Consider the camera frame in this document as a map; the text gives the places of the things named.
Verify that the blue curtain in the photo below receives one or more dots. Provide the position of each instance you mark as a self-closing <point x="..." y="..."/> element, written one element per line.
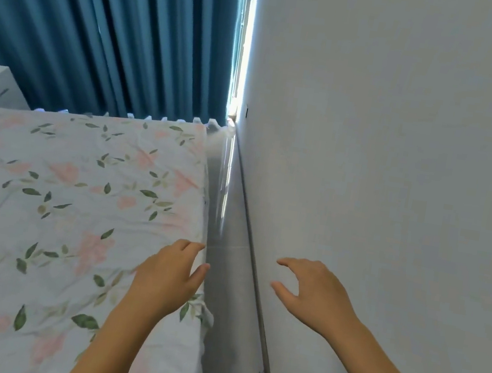
<point x="115" y="12"/>

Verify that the person's left hand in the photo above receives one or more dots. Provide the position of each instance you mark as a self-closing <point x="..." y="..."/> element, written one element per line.
<point x="167" y="283"/>

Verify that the person's left forearm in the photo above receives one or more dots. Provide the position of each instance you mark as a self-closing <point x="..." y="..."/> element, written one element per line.
<point x="115" y="349"/>

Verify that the person's right hand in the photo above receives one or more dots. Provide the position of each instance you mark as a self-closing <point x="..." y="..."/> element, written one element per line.
<point x="325" y="302"/>

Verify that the black wall socket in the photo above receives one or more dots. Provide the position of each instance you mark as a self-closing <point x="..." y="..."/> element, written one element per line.
<point x="247" y="112"/>

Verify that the floral bed sheet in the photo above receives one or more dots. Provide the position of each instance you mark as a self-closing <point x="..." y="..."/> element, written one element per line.
<point x="62" y="212"/>

